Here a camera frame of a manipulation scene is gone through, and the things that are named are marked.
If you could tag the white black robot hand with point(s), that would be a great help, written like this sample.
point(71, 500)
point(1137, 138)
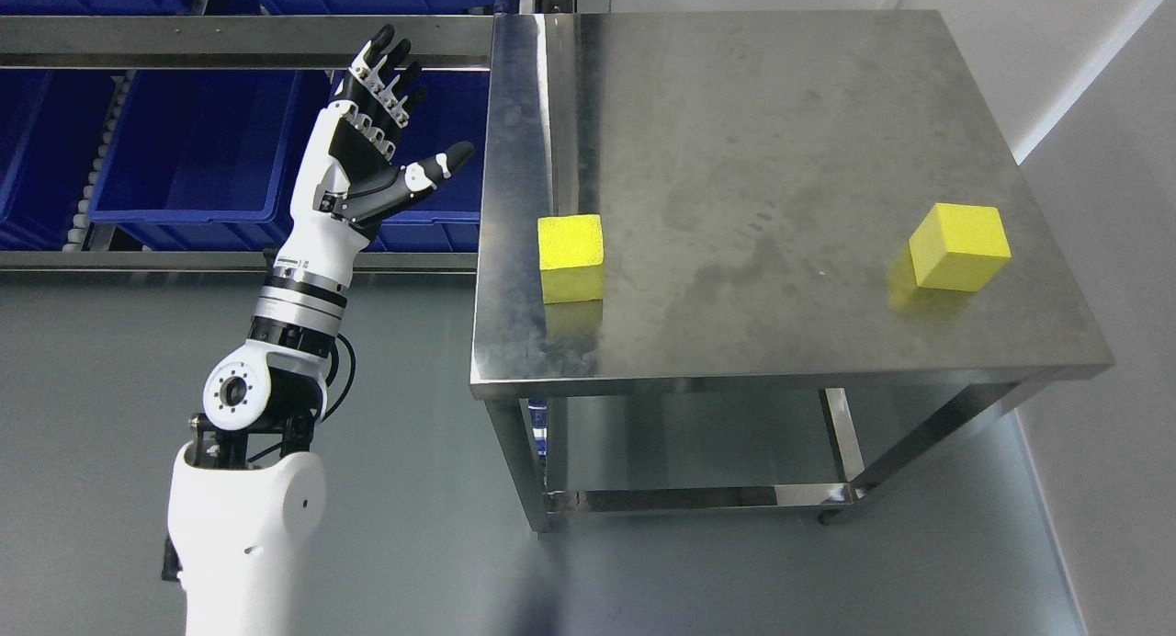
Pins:
point(346, 186)

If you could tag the yellow foam block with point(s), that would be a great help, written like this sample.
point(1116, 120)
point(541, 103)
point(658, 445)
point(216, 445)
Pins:
point(959, 247)
point(571, 258)

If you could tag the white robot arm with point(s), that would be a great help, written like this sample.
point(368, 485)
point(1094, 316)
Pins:
point(247, 492)

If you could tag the metal shelf rack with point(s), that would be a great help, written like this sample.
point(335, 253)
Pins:
point(135, 43)

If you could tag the stainless steel table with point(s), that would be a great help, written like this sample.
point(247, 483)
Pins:
point(758, 176)

